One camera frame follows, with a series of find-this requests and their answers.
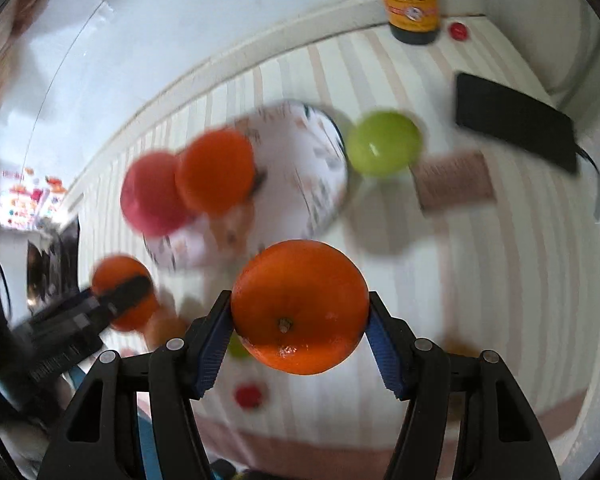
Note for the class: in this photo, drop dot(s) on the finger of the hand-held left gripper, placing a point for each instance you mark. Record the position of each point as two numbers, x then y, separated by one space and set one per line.
130 287

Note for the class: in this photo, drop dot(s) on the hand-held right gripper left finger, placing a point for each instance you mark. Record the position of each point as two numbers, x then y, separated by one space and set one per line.
212 355

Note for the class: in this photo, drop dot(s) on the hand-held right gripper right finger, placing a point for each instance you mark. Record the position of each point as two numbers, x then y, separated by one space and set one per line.
382 355

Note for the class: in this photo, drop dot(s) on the green apple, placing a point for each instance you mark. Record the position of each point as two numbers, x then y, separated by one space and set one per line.
236 349
382 142

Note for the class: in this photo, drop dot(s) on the orange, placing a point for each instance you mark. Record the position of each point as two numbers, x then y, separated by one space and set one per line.
300 300
215 175
112 270

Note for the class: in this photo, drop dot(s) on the red apple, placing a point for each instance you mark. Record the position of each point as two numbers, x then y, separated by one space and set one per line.
249 395

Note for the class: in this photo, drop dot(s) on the pink peach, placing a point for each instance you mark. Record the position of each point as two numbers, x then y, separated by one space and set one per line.
147 195

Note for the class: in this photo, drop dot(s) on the patterned white plate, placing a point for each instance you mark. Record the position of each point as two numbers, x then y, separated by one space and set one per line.
300 160

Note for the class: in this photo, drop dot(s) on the striped tablecloth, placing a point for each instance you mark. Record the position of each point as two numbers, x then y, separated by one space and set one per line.
480 285

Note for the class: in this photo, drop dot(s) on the brown card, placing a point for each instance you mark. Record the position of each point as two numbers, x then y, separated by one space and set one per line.
455 180

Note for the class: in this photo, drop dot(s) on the red bottle cap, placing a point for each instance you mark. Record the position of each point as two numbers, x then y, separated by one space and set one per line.
458 30

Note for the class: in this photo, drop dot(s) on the dark sauce bottle orange label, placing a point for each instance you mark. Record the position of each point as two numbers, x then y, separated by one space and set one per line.
412 10

